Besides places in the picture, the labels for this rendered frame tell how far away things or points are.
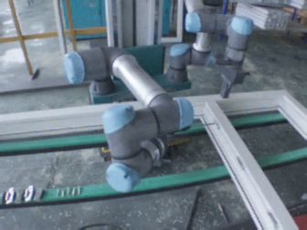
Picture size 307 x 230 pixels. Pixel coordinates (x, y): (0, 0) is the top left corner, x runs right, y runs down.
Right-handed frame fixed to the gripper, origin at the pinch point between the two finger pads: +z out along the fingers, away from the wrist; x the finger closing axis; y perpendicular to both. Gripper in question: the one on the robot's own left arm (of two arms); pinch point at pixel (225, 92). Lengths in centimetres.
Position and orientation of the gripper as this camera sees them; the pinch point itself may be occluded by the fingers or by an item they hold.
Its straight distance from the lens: 91.7
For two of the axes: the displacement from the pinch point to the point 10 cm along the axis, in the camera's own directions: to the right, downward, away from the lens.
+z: -0.3, 7.7, 6.3
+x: -2.0, -6.3, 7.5
